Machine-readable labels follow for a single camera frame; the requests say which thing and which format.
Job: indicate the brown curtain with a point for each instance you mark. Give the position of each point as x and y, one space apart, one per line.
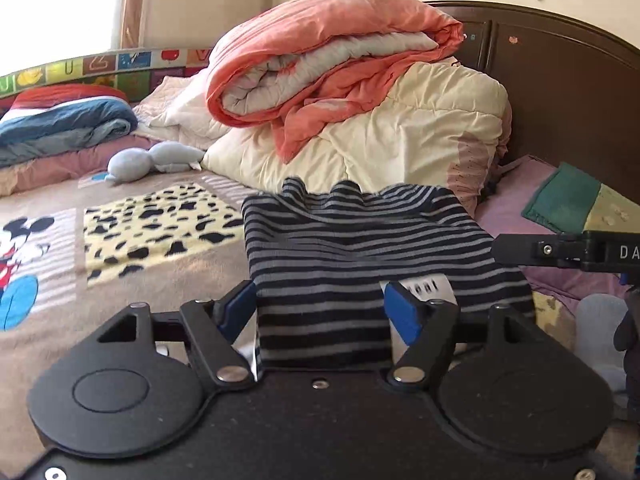
134 5

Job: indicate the black white striped garment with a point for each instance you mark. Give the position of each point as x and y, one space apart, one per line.
340 250

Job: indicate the lilac patchwork pillow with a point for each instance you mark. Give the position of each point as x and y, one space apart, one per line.
550 200

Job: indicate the blue red folded quilt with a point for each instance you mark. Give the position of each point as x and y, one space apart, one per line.
65 120

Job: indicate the coral pink comforter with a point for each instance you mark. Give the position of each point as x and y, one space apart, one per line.
325 35

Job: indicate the light blue plush toy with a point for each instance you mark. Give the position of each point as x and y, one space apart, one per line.
150 157

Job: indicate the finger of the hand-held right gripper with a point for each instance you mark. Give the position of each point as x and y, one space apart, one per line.
530 250

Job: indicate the grey fleece garment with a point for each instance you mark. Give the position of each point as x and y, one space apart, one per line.
597 330

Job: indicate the person's right hand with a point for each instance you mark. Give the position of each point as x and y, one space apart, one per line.
632 340

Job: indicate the bright window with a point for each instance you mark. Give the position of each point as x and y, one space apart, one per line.
55 5

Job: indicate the cream comforter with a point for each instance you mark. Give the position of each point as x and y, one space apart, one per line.
410 135

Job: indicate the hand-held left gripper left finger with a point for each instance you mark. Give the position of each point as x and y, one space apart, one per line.
240 306

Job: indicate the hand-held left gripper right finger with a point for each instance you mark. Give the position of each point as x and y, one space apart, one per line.
402 311

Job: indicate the dark wooden headboard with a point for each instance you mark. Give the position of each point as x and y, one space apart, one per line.
560 85

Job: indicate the cartoon mouse printed blanket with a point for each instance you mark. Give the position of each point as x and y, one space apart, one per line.
150 270

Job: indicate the colourful alphabet play mat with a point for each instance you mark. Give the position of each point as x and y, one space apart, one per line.
125 67

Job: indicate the white quilt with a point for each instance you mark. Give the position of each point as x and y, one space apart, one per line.
180 110

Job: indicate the pink folded quilt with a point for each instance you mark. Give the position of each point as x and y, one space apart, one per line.
60 165

